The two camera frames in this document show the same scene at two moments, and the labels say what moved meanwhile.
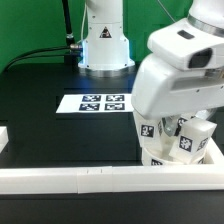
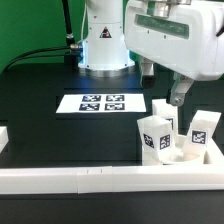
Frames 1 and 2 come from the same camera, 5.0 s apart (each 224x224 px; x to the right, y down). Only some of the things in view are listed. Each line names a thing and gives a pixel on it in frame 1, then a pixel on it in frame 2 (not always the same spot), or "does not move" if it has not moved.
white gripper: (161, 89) -> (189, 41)
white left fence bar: (4, 138) does not move
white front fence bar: (111, 179) does not move
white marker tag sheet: (96, 103) does not move
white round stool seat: (149, 159) -> (180, 156)
